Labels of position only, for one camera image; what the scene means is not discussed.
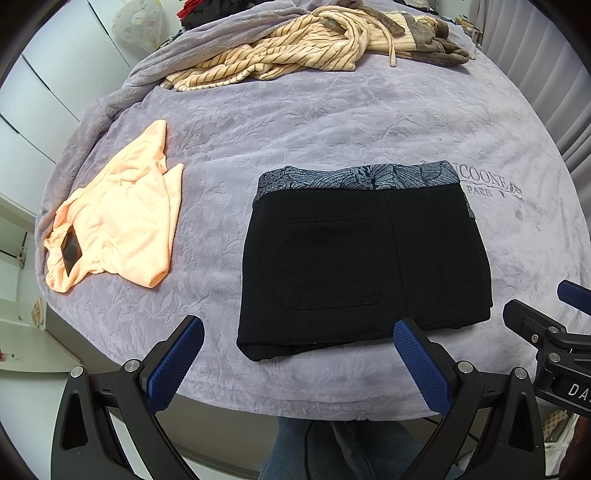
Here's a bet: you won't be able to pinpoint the black pants with patterned waistband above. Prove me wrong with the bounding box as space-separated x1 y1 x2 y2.
236 159 494 362

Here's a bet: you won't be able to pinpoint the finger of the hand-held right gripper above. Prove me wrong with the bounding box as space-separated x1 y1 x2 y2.
557 280 591 304
503 299 570 345

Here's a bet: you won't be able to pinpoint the cream striped garment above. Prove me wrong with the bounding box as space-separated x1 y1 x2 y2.
161 6 435 92

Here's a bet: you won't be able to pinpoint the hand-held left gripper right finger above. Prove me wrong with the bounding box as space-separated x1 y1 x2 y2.
393 318 546 480

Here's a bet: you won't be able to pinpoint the light curtain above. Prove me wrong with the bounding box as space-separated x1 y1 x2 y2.
480 0 591 185

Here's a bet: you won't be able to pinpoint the grey embossed blanket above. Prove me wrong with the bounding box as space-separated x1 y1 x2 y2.
34 4 591 423

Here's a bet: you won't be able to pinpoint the woven checked bag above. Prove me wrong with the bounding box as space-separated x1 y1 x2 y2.
545 411 579 446

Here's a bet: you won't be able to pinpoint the white wardrobe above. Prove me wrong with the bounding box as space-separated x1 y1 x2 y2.
0 44 137 372

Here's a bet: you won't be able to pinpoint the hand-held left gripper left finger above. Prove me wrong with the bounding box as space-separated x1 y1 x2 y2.
50 315 206 480

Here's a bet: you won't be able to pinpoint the peach shirt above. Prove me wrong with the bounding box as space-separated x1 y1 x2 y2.
44 120 185 294

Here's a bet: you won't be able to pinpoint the brown fleece garment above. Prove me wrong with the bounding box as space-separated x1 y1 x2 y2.
383 11 472 68

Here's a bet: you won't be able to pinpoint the white patterned plastic bag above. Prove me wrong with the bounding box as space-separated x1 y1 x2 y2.
112 0 163 52

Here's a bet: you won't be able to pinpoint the pile of dark clothes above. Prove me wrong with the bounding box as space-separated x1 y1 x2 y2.
178 0 252 28

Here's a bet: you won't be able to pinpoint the person's legs in jeans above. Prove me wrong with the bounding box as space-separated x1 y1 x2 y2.
259 415 435 480

